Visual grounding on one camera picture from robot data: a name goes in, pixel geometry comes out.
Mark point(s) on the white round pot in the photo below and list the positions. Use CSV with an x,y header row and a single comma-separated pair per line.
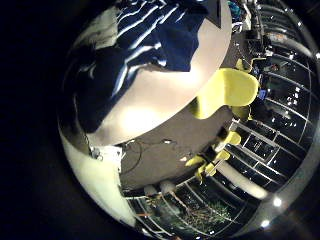
x,y
150,190
167,186

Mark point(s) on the white round pillar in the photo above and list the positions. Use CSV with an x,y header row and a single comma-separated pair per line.
x,y
243,181

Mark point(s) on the large yellow chair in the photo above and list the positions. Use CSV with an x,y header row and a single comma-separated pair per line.
x,y
230,88

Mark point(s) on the navy white striped shirt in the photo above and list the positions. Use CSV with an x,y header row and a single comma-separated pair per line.
x,y
150,36

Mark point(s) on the small yellow chair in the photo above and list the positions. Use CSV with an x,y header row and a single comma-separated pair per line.
x,y
208,166
231,138

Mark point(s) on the black flat table marker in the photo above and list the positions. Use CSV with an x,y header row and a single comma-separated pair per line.
x,y
215,13

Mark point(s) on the yellow chair by desks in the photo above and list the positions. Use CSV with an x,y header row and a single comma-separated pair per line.
x,y
248,63

